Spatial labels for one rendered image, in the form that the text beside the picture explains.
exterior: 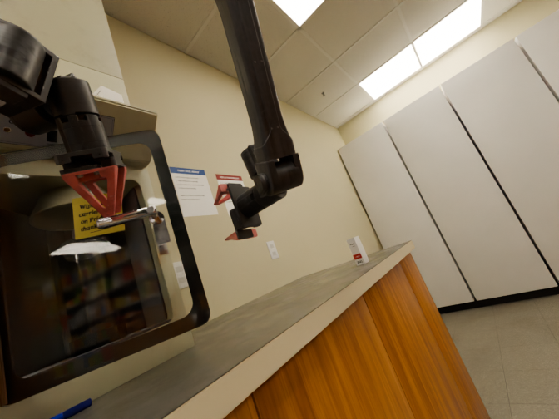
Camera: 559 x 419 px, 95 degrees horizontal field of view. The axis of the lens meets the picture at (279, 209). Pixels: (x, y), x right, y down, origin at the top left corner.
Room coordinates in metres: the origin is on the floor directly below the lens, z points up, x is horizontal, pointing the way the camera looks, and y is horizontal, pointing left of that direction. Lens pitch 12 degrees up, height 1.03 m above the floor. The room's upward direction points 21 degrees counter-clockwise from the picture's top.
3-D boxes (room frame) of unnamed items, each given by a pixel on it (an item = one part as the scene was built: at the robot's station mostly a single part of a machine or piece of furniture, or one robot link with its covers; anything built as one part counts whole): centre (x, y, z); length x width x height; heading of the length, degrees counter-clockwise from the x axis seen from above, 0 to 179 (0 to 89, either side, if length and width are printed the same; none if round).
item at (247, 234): (0.61, 0.11, 1.16); 0.09 x 0.07 x 0.07; 55
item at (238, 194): (0.57, 0.05, 1.20); 0.07 x 0.07 x 0.10; 55
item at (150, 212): (0.42, 0.24, 1.20); 0.10 x 0.05 x 0.03; 109
